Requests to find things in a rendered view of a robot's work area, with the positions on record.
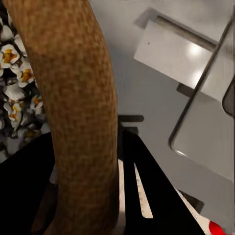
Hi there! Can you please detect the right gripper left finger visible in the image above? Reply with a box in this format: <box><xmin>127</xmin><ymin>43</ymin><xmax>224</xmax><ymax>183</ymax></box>
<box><xmin>0</xmin><ymin>132</ymin><xmax>55</xmax><ymax>235</ymax></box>

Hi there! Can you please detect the popcorn bag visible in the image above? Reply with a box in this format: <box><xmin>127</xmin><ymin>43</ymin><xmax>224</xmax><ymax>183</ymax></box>
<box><xmin>2</xmin><ymin>0</ymin><xmax>119</xmax><ymax>235</ymax></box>

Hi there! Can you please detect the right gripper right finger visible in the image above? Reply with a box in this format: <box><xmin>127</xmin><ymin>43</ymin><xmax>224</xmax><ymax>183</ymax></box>
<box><xmin>122</xmin><ymin>130</ymin><xmax>205</xmax><ymax>235</ymax></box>

